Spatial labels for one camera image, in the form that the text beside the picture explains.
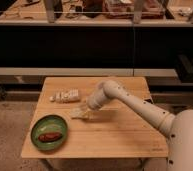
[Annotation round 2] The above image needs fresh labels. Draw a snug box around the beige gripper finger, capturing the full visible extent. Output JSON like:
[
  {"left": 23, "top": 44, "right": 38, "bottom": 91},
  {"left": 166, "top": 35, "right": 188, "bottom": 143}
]
[
  {"left": 86, "top": 109, "right": 94, "bottom": 119},
  {"left": 78, "top": 104, "right": 89, "bottom": 115}
]

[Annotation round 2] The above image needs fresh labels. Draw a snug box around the wooden table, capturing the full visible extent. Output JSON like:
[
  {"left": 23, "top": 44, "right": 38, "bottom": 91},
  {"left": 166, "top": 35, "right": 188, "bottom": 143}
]
[{"left": 21, "top": 77, "right": 168, "bottom": 158}]

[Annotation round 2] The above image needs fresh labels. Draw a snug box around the green ceramic bowl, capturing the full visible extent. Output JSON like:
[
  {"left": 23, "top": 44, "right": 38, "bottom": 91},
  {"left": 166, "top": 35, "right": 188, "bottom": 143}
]
[{"left": 30, "top": 115, "right": 68, "bottom": 151}]

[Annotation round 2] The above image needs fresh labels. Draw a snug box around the red sausage in bowl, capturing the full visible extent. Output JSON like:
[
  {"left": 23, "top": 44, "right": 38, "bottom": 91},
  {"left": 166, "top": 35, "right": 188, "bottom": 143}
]
[{"left": 38, "top": 132, "right": 62, "bottom": 142}]

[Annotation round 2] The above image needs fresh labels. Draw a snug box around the white sponge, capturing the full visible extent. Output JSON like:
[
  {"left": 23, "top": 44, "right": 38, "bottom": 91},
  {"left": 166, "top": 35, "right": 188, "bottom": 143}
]
[{"left": 70, "top": 107, "right": 91, "bottom": 119}]

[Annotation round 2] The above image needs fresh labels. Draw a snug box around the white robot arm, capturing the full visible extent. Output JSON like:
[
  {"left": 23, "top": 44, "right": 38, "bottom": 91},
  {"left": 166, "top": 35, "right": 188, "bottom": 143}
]
[{"left": 81, "top": 80, "right": 193, "bottom": 171}]

